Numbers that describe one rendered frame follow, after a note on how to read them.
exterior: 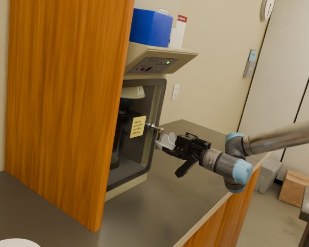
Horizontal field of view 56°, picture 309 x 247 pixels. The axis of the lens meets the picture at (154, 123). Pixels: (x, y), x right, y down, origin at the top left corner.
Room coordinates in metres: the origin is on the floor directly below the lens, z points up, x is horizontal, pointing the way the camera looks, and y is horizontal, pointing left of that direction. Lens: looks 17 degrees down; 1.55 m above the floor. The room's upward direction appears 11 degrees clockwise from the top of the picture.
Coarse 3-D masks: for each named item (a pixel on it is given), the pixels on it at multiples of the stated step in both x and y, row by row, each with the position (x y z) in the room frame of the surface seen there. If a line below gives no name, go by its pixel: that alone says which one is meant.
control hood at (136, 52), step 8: (128, 48) 0.83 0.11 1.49; (136, 48) 0.82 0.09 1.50; (144, 48) 0.80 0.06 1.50; (152, 48) 0.82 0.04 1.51; (160, 48) 0.86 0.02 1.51; (168, 48) 0.90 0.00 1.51; (128, 56) 0.83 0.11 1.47; (136, 56) 0.82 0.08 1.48; (144, 56) 0.83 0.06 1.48; (152, 56) 0.86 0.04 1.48; (160, 56) 0.89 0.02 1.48; (168, 56) 0.93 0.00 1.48; (176, 56) 0.97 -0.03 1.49; (184, 56) 1.01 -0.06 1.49; (192, 56) 1.05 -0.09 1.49; (128, 64) 0.83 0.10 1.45; (136, 64) 0.85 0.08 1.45; (176, 64) 1.04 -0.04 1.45; (184, 64) 1.09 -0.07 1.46; (168, 72) 1.07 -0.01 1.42
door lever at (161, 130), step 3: (153, 123) 1.08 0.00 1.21; (153, 126) 1.07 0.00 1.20; (156, 129) 1.06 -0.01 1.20; (159, 129) 1.05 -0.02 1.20; (162, 129) 1.05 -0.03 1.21; (159, 132) 1.05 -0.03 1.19; (162, 132) 1.05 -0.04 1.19; (159, 135) 1.05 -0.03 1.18; (162, 135) 1.06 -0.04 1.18; (159, 138) 1.05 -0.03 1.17; (159, 141) 1.05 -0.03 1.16; (156, 147) 1.05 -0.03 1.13
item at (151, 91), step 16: (128, 80) 0.92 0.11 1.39; (144, 80) 0.99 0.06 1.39; (160, 80) 1.08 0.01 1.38; (128, 96) 0.93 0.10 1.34; (144, 96) 1.00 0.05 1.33; (160, 96) 1.09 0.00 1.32; (128, 112) 0.94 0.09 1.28; (144, 112) 1.02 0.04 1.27; (160, 112) 1.11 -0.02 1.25; (128, 128) 0.95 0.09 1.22; (144, 128) 1.04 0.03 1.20; (128, 144) 0.96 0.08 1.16; (144, 144) 1.05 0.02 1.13; (112, 160) 0.90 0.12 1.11; (128, 160) 0.98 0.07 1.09; (144, 160) 1.07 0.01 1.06; (112, 176) 0.91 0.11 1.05; (128, 176) 0.99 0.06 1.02
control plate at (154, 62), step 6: (144, 60) 0.85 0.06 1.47; (150, 60) 0.88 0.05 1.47; (156, 60) 0.90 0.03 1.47; (162, 60) 0.93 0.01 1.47; (168, 60) 0.96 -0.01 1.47; (174, 60) 0.99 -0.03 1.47; (138, 66) 0.87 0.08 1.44; (144, 66) 0.89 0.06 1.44; (150, 66) 0.92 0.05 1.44; (156, 66) 0.95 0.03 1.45; (162, 66) 0.98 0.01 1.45; (168, 66) 1.01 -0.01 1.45; (132, 72) 0.89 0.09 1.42; (138, 72) 0.91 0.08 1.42; (144, 72) 0.94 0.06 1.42; (150, 72) 0.97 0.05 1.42; (156, 72) 1.00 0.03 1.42
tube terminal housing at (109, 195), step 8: (136, 0) 0.92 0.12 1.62; (144, 0) 0.95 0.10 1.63; (152, 0) 0.98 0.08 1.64; (160, 0) 1.02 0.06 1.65; (168, 0) 1.06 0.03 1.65; (176, 0) 1.10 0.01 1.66; (144, 8) 0.95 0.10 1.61; (152, 8) 0.99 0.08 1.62; (168, 8) 1.07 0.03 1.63; (176, 8) 1.11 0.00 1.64; (176, 16) 1.12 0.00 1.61; (176, 24) 1.13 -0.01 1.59; (144, 176) 1.11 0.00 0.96; (128, 184) 1.02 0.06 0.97; (136, 184) 1.07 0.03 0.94; (112, 192) 0.94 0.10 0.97; (120, 192) 0.98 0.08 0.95
